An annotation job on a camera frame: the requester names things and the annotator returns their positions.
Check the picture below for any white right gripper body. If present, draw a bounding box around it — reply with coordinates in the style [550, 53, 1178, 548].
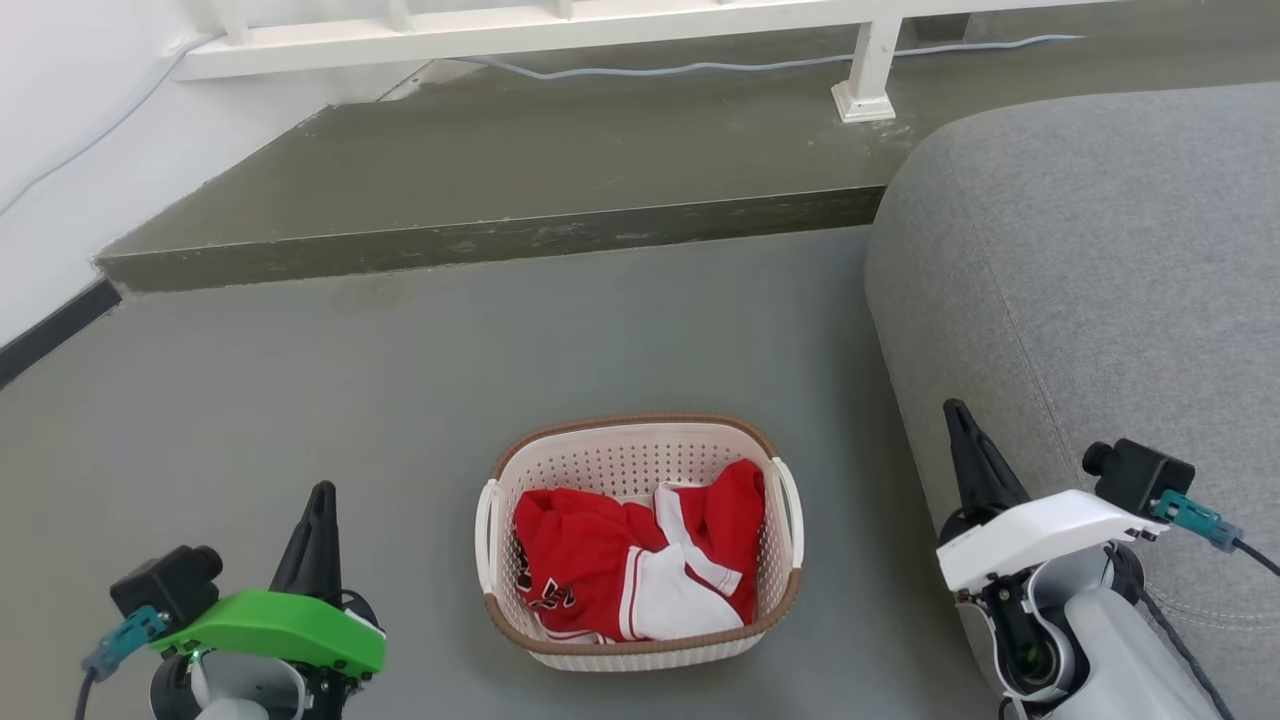
[936, 488, 1169, 597]

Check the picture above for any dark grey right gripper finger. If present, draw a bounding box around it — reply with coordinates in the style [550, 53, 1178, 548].
[943, 398, 1032, 546]

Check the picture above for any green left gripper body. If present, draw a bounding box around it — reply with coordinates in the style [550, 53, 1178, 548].
[150, 586, 387, 683]

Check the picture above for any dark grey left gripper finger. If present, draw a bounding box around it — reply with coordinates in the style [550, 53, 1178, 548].
[269, 481, 344, 607]

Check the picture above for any white plastic laundry basket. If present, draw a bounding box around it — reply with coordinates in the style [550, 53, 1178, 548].
[475, 413, 804, 672]

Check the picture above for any grey fabric sofa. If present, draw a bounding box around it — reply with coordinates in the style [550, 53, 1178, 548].
[865, 82, 1280, 720]

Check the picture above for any red jersey with print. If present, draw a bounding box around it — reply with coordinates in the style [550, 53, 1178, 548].
[512, 458, 767, 643]

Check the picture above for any white garment with red trim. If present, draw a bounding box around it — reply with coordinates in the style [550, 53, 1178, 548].
[620, 483, 746, 642]

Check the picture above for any black baseboard strip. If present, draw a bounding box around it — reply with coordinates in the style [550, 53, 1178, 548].
[0, 278, 123, 390]

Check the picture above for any grey raised concrete step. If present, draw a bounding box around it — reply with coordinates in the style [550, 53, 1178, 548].
[95, 12, 1280, 294]

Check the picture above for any white wooden railing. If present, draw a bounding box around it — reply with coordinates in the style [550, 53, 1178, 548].
[172, 0, 1101, 125]

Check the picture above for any right teal plug camera cable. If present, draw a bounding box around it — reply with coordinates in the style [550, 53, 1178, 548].
[1150, 489, 1280, 579]

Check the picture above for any teal plug camera cable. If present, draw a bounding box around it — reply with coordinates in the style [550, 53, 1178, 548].
[74, 605, 167, 720]
[1150, 489, 1280, 579]

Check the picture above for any left teal plug camera cable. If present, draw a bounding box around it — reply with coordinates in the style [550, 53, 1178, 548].
[74, 605, 167, 720]

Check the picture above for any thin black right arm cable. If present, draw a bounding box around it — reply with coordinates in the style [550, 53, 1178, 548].
[1128, 575, 1239, 720]

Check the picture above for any thin white wall cable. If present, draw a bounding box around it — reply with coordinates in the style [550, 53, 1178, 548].
[0, 35, 201, 217]

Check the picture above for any grey floor cable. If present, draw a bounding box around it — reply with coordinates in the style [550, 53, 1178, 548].
[455, 35, 1087, 81]

